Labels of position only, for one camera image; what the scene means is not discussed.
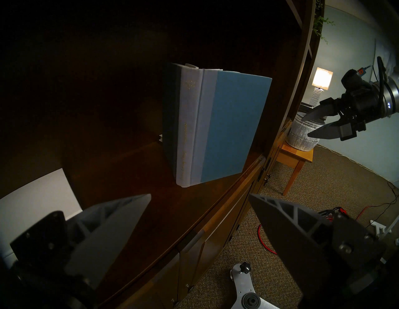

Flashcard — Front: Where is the table lamp with white shade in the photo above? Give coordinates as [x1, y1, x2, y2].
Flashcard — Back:
[310, 67, 333, 108]

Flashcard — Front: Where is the dark wooden bookshelf cabinet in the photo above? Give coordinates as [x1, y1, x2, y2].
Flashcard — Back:
[0, 0, 326, 309]

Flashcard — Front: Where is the green leafy plant sprig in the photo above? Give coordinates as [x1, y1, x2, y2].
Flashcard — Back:
[313, 0, 335, 44]

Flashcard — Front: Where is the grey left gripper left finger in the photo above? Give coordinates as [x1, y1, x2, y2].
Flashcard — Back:
[9, 194, 151, 288]

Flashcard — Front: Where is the white stand foot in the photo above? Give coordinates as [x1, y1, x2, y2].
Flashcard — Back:
[369, 220, 399, 246]

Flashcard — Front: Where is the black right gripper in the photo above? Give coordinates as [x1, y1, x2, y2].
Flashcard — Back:
[302, 84, 385, 141]

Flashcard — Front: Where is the thin red wire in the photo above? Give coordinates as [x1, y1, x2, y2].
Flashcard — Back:
[356, 203, 397, 220]

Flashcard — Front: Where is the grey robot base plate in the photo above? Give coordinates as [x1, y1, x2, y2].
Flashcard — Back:
[230, 263, 281, 309]

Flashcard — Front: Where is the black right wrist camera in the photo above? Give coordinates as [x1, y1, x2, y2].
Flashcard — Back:
[341, 69, 370, 91]

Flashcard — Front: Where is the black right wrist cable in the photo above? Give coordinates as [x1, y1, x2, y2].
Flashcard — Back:
[365, 56, 392, 94]

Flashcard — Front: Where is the grey ribbed bucket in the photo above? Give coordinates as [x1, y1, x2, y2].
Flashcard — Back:
[286, 112, 326, 152]

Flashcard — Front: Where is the blue hardcover book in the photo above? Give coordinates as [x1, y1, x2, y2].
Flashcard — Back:
[162, 63, 272, 188]

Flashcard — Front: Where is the white book with barcode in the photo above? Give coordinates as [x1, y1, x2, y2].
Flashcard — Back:
[0, 168, 83, 259]

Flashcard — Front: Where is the light wooden side table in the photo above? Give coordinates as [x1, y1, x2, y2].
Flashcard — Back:
[274, 120, 315, 197]

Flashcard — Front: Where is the black round base disc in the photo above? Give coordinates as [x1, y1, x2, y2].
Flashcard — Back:
[241, 293, 262, 309]

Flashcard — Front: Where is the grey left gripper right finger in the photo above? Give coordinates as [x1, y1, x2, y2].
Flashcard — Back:
[249, 194, 387, 296]

